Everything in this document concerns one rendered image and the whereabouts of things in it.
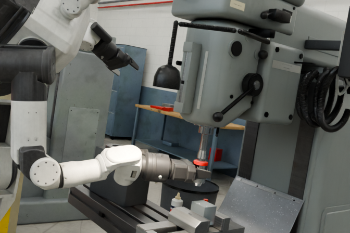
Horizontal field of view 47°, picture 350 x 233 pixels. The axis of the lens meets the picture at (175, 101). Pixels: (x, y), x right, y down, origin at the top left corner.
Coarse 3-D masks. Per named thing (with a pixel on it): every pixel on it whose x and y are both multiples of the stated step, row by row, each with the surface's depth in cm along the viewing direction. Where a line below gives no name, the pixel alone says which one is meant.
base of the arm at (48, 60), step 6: (24, 48) 110; (30, 48) 110; (36, 48) 110; (42, 48) 111; (48, 48) 107; (54, 48) 111; (48, 54) 105; (54, 54) 111; (42, 60) 104; (48, 60) 104; (54, 60) 112; (42, 66) 104; (48, 66) 104; (54, 66) 112; (42, 72) 104; (48, 72) 104; (54, 72) 112; (48, 78) 105; (54, 78) 112; (48, 84) 108
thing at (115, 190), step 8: (112, 144) 169; (96, 152) 165; (112, 176) 158; (96, 184) 164; (104, 184) 161; (112, 184) 158; (136, 184) 156; (144, 184) 159; (96, 192) 164; (104, 192) 161; (112, 192) 157; (120, 192) 155; (128, 192) 153; (136, 192) 157; (144, 192) 160; (112, 200) 157; (120, 200) 154; (128, 200) 154; (136, 200) 157; (144, 200) 161
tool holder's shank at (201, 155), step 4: (204, 136) 128; (208, 136) 128; (204, 140) 128; (200, 144) 129; (204, 144) 128; (200, 148) 128; (204, 148) 128; (200, 152) 128; (204, 152) 128; (200, 156) 128; (204, 156) 128; (200, 160) 128; (204, 160) 129
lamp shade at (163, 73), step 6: (162, 66) 106; (168, 66) 106; (156, 72) 106; (162, 72) 105; (168, 72) 104; (174, 72) 105; (156, 78) 105; (162, 78) 104; (168, 78) 104; (174, 78) 105; (180, 78) 107; (156, 84) 105; (162, 84) 104; (168, 84) 104; (174, 84) 105
